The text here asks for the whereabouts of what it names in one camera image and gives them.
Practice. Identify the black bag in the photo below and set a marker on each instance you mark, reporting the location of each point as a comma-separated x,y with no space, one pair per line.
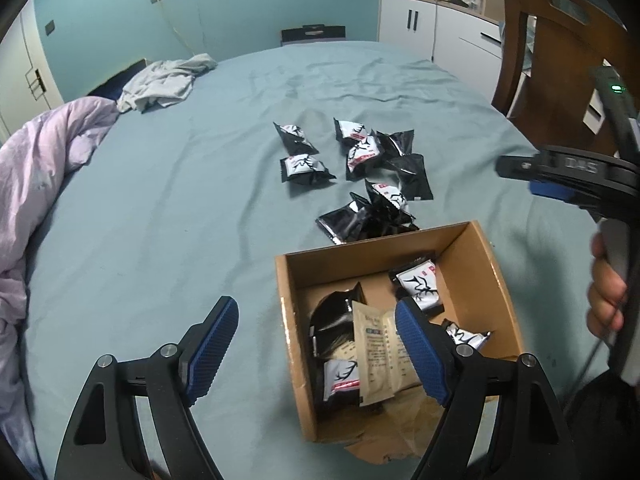
313,35

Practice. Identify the brown wooden chair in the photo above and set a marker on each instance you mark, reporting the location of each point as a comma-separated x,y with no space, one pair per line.
550,60

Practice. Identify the person's right hand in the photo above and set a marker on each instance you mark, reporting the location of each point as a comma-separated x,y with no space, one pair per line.
605,290

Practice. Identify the crumpled grey cloth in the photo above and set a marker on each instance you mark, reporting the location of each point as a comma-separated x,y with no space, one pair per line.
162,82

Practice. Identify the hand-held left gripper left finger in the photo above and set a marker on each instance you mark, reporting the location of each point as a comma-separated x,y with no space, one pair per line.
210,355

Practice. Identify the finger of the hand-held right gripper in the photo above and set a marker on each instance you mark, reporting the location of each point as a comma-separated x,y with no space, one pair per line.
550,191
517,166

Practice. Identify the cardboard box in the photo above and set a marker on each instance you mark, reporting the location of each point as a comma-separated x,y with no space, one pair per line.
475,280

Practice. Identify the pile of black snack packets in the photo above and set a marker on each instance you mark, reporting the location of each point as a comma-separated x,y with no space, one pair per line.
370,180

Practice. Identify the pink duvet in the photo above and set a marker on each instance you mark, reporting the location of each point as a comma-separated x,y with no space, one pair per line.
35,185

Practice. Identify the dark blue pillow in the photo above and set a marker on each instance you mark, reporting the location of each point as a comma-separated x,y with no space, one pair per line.
117,82

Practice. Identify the grey wall switch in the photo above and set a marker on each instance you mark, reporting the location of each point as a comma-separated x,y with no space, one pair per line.
49,28

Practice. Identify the black antler print packet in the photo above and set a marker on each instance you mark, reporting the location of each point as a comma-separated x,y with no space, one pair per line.
341,377
420,285
332,320
467,337

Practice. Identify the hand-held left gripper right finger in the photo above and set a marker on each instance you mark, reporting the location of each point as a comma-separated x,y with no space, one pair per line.
422,350

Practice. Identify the bed with teal sheet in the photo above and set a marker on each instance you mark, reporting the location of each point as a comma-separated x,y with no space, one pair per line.
200,200

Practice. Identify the cream wardrobe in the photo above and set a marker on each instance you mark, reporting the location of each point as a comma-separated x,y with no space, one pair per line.
25,70

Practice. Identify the person's dark clothing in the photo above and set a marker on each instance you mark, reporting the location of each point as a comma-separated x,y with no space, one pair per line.
605,435

